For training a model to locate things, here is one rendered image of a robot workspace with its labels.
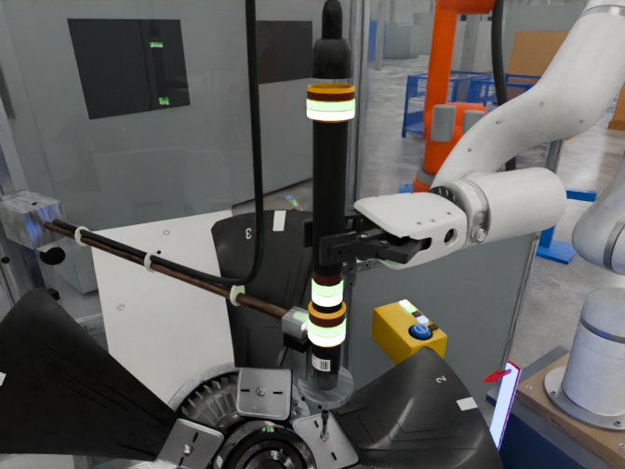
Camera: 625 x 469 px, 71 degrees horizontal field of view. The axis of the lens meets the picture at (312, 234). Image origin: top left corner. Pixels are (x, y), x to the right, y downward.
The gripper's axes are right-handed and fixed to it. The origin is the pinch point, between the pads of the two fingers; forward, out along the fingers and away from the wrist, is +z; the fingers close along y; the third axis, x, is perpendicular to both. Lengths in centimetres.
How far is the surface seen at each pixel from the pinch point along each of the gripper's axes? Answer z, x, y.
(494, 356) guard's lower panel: -122, -116, 70
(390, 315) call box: -33, -42, 33
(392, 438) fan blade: -9.1, -31.0, -3.5
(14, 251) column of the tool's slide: 41, -20, 55
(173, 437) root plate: 18.7, -25.4, 3.8
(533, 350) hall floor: -180, -148, 90
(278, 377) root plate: 4.4, -21.9, 4.9
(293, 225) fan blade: -2.9, -6.2, 17.4
